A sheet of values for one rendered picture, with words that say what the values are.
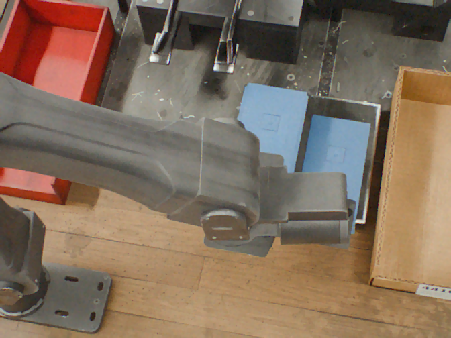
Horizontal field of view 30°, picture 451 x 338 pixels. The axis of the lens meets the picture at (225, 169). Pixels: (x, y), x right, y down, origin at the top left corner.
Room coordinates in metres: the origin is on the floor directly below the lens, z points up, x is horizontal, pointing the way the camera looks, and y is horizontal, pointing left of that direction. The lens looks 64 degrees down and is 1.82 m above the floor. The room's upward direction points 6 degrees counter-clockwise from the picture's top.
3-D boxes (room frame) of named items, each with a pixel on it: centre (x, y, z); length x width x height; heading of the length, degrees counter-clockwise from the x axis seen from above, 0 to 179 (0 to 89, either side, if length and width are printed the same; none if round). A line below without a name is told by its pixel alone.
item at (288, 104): (0.44, -0.05, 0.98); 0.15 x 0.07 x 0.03; 163
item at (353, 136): (0.41, -0.12, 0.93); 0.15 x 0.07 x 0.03; 163
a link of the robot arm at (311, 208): (0.29, -0.04, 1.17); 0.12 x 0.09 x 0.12; 83
